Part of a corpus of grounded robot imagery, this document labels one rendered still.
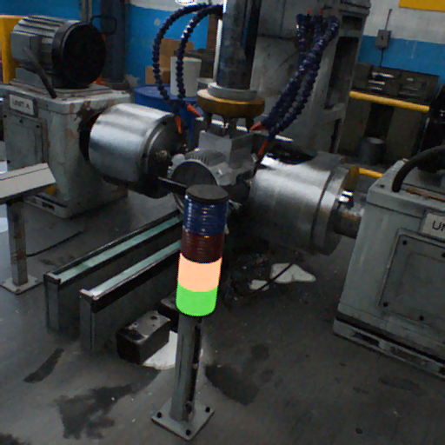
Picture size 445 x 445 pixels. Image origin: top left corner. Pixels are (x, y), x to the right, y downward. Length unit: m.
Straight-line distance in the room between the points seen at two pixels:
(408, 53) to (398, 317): 5.33
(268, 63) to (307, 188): 0.49
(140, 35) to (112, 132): 6.98
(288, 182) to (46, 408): 0.66
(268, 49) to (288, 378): 0.90
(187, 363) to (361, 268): 0.45
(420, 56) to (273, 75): 4.86
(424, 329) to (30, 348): 0.79
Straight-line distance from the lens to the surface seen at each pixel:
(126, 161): 1.30
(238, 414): 0.90
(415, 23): 6.23
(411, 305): 1.04
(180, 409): 0.85
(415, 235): 0.98
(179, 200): 1.27
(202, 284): 0.67
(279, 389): 0.96
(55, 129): 1.46
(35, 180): 1.10
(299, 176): 1.07
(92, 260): 1.06
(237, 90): 1.21
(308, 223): 1.05
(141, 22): 8.27
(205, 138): 1.25
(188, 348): 0.75
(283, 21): 1.40
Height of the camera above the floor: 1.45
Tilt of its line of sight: 24 degrees down
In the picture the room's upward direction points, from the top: 7 degrees clockwise
